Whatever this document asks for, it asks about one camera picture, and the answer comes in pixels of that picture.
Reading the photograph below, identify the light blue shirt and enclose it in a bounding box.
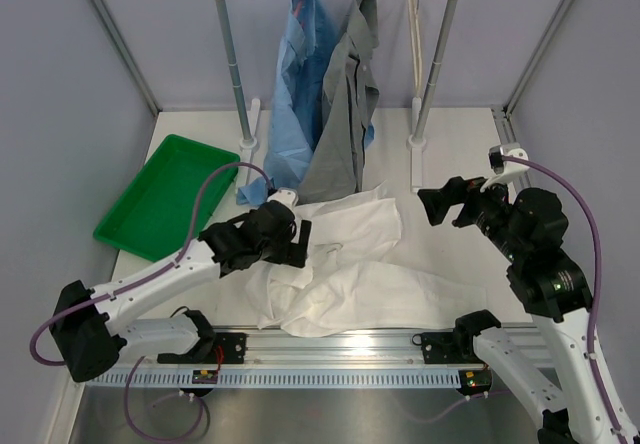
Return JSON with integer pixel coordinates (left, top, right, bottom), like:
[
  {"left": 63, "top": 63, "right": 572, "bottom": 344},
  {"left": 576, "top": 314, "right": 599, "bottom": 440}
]
[{"left": 237, "top": 0, "right": 375, "bottom": 205}]

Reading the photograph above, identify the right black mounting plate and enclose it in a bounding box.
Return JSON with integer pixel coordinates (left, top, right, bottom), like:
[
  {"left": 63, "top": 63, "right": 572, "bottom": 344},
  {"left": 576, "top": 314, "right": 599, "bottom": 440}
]
[{"left": 411, "top": 330, "right": 484, "bottom": 365}]

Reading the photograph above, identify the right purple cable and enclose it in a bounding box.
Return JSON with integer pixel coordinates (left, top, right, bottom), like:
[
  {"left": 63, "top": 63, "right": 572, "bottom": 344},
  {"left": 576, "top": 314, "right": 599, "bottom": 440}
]
[{"left": 509, "top": 157, "right": 629, "bottom": 444}]

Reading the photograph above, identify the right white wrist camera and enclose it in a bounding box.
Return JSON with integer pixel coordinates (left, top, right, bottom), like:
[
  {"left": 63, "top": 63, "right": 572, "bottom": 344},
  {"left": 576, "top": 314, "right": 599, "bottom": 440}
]
[{"left": 480, "top": 143, "right": 529, "bottom": 192}]

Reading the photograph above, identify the metal wire hanger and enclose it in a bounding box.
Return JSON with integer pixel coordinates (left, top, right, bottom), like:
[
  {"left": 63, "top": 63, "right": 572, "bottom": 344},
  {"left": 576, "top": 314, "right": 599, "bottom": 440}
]
[{"left": 407, "top": 0, "right": 424, "bottom": 98}]

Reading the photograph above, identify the grey shirt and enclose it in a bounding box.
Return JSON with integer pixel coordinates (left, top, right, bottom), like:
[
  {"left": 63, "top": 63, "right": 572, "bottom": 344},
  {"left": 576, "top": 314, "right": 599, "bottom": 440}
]
[{"left": 298, "top": 0, "right": 379, "bottom": 204}]

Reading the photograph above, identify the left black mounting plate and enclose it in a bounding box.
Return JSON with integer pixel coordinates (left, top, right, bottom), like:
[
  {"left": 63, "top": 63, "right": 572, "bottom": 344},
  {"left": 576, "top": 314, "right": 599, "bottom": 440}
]
[{"left": 199, "top": 331, "right": 248, "bottom": 365}]

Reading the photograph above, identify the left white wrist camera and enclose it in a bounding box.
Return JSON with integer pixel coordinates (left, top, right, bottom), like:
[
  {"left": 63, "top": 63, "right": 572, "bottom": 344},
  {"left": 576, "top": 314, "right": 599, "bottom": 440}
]
[{"left": 267, "top": 188, "right": 299, "bottom": 210}]

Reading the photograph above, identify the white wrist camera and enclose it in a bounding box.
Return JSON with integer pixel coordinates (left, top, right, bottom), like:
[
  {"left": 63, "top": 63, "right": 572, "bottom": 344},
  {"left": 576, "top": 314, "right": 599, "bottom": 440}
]
[
  {"left": 267, "top": 188, "right": 299, "bottom": 210},
  {"left": 480, "top": 143, "right": 529, "bottom": 192}
]

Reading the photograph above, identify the white shirt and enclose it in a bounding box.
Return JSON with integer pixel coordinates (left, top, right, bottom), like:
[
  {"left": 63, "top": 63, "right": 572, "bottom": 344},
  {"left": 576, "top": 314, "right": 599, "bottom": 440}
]
[{"left": 246, "top": 184, "right": 486, "bottom": 338}]

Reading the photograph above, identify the black mounting plate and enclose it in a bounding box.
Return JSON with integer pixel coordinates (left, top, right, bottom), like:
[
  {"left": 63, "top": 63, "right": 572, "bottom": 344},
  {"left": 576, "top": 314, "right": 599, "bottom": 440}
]
[
  {"left": 199, "top": 331, "right": 248, "bottom": 365},
  {"left": 411, "top": 330, "right": 484, "bottom": 365}
]

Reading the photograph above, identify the green plastic tray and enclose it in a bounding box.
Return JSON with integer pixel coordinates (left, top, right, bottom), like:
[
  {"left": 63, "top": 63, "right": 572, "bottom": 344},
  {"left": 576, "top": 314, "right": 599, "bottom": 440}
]
[{"left": 93, "top": 134, "right": 240, "bottom": 262}]

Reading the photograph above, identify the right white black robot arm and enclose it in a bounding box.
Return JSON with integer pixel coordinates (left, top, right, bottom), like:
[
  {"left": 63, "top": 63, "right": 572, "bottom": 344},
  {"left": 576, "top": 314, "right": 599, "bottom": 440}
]
[{"left": 417, "top": 177, "right": 639, "bottom": 443}]

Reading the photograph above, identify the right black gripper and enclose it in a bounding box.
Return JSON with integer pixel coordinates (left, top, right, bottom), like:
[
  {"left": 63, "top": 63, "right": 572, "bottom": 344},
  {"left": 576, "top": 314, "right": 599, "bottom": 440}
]
[{"left": 418, "top": 170, "right": 525, "bottom": 262}]

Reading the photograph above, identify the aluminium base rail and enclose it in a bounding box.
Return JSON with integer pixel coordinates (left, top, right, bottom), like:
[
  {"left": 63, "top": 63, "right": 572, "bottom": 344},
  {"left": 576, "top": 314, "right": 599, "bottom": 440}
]
[{"left": 89, "top": 326, "right": 609, "bottom": 370}]

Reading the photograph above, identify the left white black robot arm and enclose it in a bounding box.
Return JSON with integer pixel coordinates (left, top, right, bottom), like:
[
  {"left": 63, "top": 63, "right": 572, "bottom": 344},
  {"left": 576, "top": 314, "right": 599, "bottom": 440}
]
[{"left": 49, "top": 201, "right": 312, "bottom": 383}]

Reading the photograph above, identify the white slotted cable duct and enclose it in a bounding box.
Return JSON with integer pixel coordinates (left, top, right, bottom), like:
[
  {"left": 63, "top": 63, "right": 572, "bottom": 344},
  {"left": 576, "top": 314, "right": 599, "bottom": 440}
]
[{"left": 90, "top": 368, "right": 462, "bottom": 389}]

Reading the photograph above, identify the white metal clothes rack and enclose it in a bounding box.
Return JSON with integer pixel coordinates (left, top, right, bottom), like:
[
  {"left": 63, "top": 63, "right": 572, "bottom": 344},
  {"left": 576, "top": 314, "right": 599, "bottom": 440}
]
[{"left": 214, "top": 0, "right": 459, "bottom": 193}]

